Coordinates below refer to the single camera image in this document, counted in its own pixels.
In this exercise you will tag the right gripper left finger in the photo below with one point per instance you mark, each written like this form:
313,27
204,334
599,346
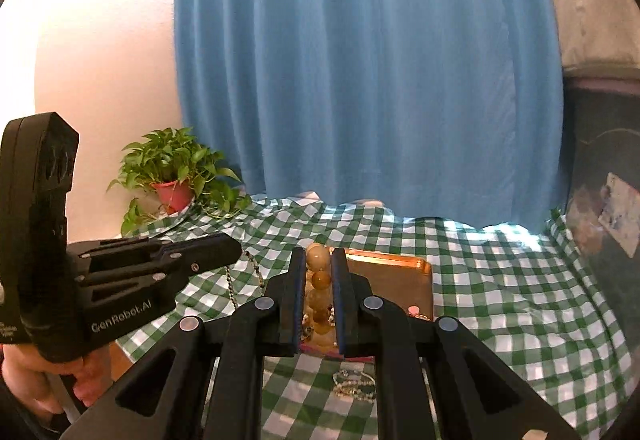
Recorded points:
203,379

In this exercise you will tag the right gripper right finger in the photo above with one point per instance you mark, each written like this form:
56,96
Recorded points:
434,379

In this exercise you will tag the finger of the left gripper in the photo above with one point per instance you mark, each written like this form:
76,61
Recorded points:
203,254

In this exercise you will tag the person left hand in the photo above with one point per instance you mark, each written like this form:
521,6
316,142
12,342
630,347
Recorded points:
24,371

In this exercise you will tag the potted green plant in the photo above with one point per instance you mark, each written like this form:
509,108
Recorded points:
181,172

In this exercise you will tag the green checkered tablecloth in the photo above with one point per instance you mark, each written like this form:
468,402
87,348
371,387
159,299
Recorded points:
529,297

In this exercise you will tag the pink copper tray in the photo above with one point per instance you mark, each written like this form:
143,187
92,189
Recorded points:
404,280

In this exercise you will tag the blue curtain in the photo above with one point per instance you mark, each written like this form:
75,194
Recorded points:
437,108

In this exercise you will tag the clear storage bin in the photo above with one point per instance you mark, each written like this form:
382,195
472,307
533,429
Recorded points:
603,211

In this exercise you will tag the grey fabric storage box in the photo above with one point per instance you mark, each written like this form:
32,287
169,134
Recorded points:
599,38

